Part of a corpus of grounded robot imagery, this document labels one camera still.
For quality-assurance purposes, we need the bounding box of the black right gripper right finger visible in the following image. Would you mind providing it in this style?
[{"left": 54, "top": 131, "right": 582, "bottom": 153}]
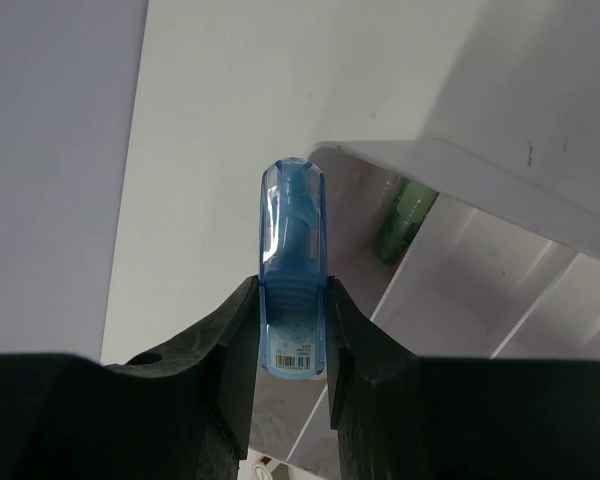
[{"left": 326, "top": 277, "right": 420, "bottom": 479}]

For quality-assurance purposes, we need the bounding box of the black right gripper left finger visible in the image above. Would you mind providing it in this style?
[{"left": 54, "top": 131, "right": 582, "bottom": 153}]
[{"left": 108, "top": 276, "right": 259, "bottom": 479}]

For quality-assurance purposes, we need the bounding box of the blue correction tape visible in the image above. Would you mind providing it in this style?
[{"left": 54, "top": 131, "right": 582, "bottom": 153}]
[{"left": 258, "top": 157, "right": 328, "bottom": 380}]

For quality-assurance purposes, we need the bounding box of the white compartment organizer box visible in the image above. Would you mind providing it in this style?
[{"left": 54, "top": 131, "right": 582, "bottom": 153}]
[{"left": 247, "top": 0, "right": 600, "bottom": 471}]

